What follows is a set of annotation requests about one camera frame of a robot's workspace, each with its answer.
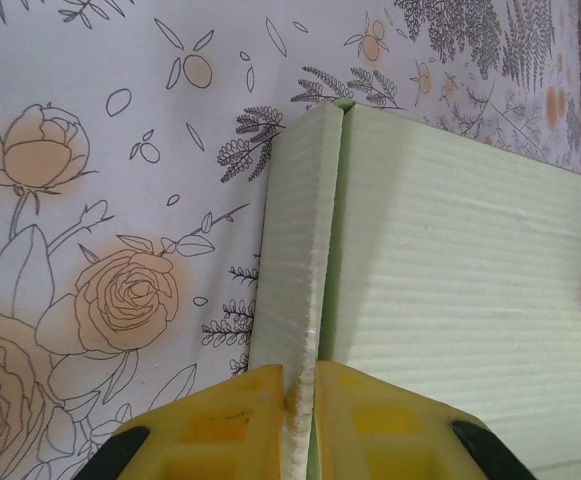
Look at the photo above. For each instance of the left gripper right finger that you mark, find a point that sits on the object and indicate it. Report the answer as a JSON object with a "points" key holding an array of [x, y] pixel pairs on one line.
{"points": [[385, 435]]}

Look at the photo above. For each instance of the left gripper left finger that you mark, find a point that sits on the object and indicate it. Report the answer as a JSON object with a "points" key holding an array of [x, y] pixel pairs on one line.
{"points": [[210, 430]]}

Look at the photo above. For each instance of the green paper box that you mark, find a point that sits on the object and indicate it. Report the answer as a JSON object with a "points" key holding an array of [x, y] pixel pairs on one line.
{"points": [[445, 250]]}

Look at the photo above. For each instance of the floral tablecloth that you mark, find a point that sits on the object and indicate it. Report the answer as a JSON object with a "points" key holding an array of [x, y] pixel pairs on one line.
{"points": [[120, 150]]}

